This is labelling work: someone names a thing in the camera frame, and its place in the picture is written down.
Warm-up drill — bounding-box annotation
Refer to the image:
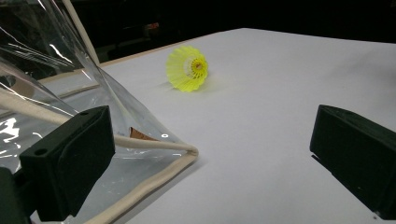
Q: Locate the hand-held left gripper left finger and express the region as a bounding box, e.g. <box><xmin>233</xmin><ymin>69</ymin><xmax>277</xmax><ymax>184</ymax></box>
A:
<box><xmin>19</xmin><ymin>105</ymin><xmax>117</xmax><ymax>222</ymax></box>

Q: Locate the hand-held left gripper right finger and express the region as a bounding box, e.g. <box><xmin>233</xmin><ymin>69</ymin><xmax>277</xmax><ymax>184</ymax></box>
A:
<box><xmin>309</xmin><ymin>104</ymin><xmax>396</xmax><ymax>220</ymax></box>

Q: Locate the clear plastic bag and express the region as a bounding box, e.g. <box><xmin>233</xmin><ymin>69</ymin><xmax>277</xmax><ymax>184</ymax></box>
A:
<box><xmin>0</xmin><ymin>0</ymin><xmax>200</xmax><ymax>224</ymax></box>

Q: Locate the yellow plastic shuttlecock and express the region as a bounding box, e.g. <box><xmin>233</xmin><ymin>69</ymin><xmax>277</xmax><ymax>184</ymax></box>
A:
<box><xmin>165</xmin><ymin>45</ymin><xmax>209</xmax><ymax>93</ymax></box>

